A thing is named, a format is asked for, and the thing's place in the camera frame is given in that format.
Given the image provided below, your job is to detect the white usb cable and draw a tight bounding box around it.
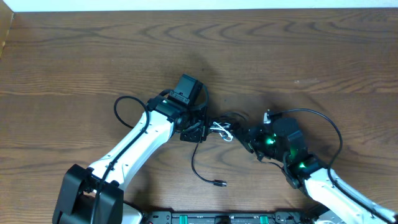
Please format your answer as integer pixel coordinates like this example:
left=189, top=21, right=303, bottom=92
left=209, top=121, right=234, bottom=142

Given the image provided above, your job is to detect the black usb cable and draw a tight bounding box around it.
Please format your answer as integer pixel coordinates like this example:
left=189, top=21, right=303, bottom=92
left=190, top=111, right=249, bottom=187

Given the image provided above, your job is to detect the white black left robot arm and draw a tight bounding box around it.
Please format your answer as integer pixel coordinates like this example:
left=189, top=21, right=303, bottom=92
left=52, top=74, right=209, bottom=223

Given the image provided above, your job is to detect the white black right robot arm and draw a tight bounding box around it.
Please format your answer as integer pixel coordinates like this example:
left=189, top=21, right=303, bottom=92
left=231, top=118, right=397, bottom=223

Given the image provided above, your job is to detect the black right camera cable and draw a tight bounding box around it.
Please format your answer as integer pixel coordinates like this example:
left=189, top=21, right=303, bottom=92
left=269, top=108, right=398, bottom=218

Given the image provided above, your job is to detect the black camera cable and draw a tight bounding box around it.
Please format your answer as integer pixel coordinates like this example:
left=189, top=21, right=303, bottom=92
left=90, top=95, right=150, bottom=224
left=269, top=108, right=398, bottom=218

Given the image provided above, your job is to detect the black left camera cable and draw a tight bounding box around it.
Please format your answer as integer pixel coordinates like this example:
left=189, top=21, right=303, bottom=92
left=90, top=95, right=150, bottom=224

